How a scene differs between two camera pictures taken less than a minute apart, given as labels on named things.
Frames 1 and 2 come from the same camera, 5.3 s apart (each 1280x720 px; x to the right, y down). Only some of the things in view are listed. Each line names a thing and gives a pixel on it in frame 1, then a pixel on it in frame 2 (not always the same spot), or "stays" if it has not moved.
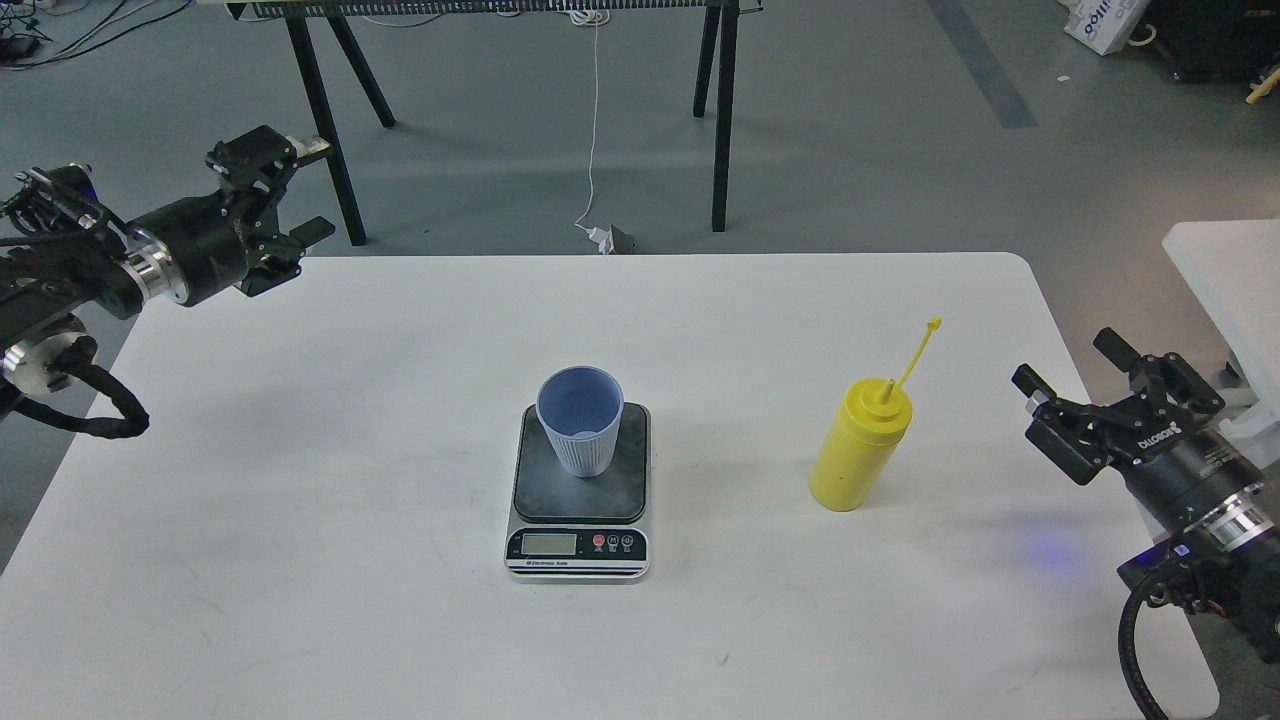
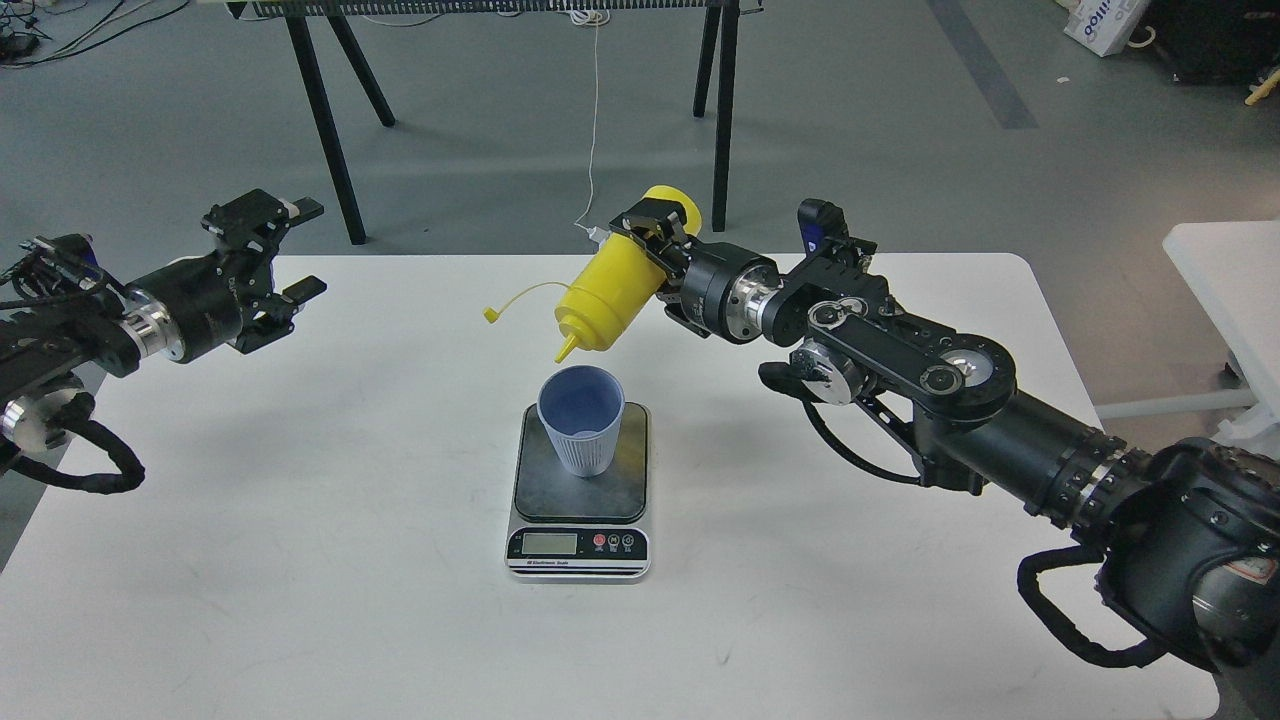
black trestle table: x=716 y=67 stays
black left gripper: x=200 y=249 to x=191 y=306
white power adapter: x=604 y=239 stays
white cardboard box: x=1104 y=26 stays
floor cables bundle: x=21 y=33 stays
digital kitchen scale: x=571 y=528 stays
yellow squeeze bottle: x=858 y=459 to x=619 y=282
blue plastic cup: x=581 y=407 stays
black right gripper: x=1188 y=474 to x=724 y=288
